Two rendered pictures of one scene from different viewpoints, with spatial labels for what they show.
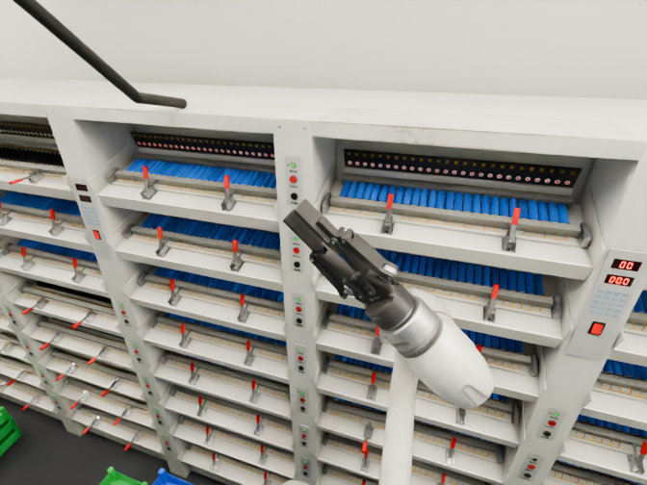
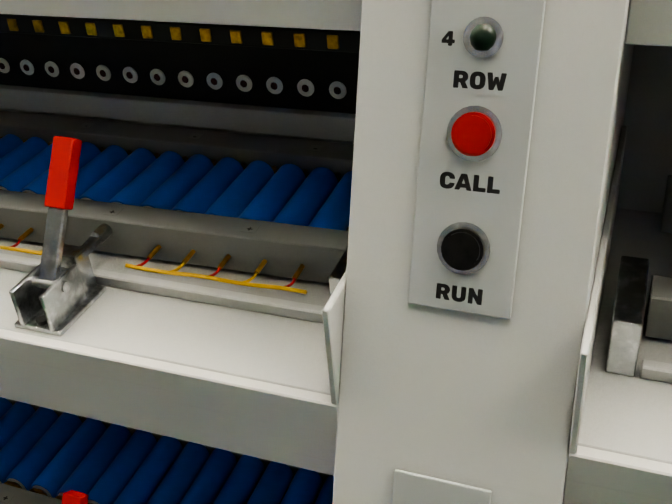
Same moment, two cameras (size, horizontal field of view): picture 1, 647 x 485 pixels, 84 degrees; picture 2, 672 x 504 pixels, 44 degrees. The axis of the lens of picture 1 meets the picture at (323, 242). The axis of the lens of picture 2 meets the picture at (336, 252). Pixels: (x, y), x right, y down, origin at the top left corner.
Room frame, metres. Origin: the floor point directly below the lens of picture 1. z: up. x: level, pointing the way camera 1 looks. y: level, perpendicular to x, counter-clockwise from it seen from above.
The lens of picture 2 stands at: (0.30, -0.55, 0.88)
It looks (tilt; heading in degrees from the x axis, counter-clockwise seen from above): 14 degrees down; 1
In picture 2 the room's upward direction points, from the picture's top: 3 degrees clockwise
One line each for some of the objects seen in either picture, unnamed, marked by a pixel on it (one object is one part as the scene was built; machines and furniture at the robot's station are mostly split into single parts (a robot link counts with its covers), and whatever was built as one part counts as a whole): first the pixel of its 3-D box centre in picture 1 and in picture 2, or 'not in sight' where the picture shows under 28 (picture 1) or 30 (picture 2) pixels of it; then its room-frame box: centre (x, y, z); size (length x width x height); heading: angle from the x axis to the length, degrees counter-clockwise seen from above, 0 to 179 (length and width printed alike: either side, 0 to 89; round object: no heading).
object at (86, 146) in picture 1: (153, 328); not in sight; (1.15, 0.70, 0.88); 0.20 x 0.09 x 1.77; 161
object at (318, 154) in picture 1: (312, 370); not in sight; (0.92, 0.04, 0.88); 0.20 x 0.09 x 1.77; 161
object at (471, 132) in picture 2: not in sight; (474, 133); (0.61, -0.59, 0.85); 0.02 x 0.01 x 0.02; 71
